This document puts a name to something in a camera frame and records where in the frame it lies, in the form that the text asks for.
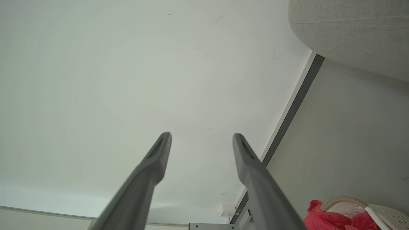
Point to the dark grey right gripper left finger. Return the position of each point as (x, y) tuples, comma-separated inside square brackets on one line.
[(150, 166)]

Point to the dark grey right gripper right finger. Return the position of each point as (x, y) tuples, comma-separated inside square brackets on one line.
[(258, 182)]

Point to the red clothing piece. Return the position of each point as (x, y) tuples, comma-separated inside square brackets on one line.
[(322, 220)]

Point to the white plastic laundry basket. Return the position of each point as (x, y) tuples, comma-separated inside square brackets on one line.
[(388, 217)]

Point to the dark baseboard strip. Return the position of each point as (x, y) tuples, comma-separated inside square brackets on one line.
[(295, 105)]

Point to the light grey fabric sofa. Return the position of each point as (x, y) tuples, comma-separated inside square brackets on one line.
[(354, 28)]

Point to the white wall socket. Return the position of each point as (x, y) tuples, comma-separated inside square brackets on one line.
[(228, 210)]

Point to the grey metal bracket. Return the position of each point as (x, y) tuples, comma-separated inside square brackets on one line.
[(211, 226)]

